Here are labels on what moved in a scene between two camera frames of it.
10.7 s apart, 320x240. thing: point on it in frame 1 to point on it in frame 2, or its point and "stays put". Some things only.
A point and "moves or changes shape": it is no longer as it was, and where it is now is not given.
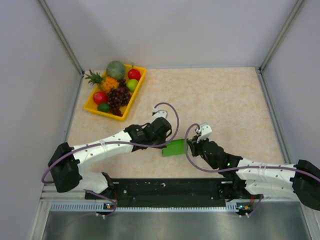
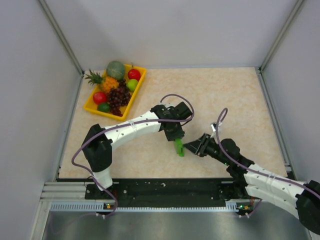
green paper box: [174, 147] moves or changes shape
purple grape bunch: [118, 97] stays put
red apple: [134, 74] stays put
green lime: [103, 107] stays put
